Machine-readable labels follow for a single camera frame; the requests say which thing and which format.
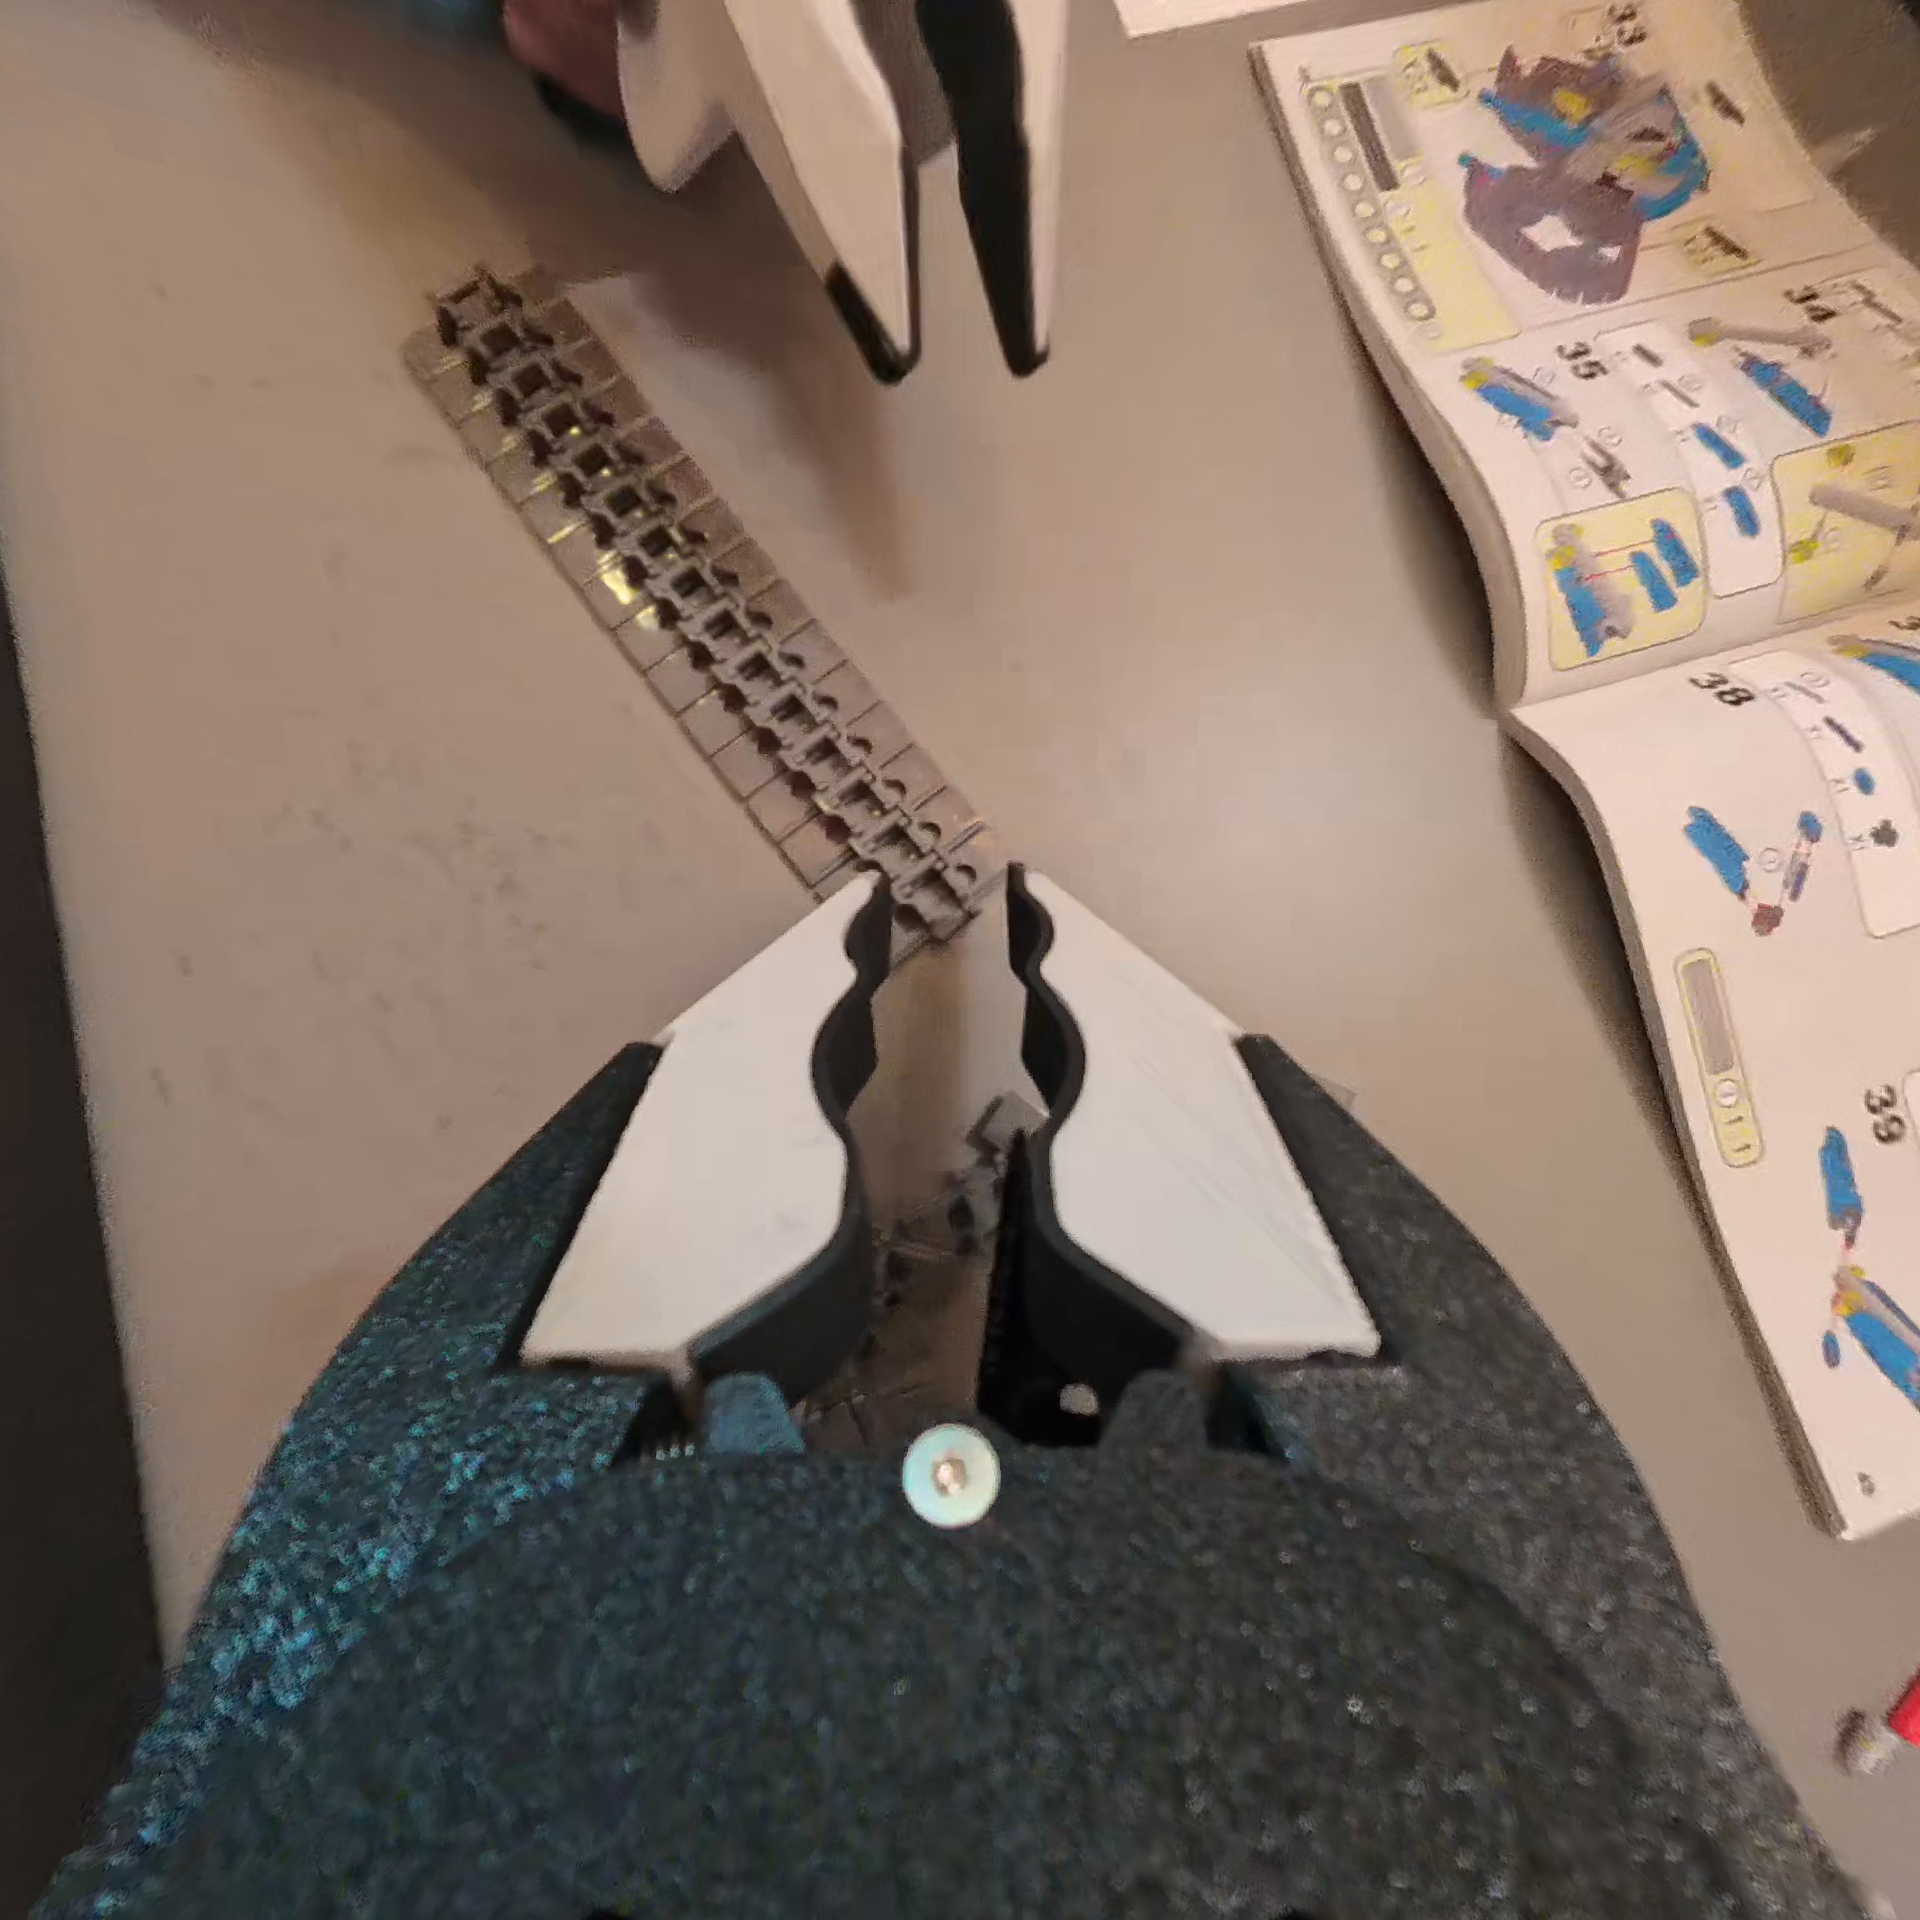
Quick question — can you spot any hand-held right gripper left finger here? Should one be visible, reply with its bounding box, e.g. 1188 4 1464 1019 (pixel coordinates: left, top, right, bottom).
520 870 898 1385

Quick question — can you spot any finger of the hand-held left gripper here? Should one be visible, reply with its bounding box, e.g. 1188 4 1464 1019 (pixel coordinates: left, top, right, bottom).
915 0 1072 379
725 0 926 386

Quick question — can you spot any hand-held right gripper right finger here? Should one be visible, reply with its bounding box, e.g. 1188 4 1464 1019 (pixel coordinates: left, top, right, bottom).
1003 862 1382 1374

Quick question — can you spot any pile of grey track links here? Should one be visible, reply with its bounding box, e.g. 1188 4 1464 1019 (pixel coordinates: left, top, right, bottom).
853 1092 1056 1419

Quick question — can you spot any assembled grey track chain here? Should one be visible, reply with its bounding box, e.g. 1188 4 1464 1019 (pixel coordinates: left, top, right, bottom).
401 266 1002 946

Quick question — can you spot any grey desk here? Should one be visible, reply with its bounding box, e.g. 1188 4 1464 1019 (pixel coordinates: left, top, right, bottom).
0 0 1920 1920

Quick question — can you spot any person's left hand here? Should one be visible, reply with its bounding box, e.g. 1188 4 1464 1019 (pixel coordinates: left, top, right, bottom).
498 0 628 97

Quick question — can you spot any instruction booklet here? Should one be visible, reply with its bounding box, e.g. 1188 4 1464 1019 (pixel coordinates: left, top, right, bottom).
1249 0 1920 1547

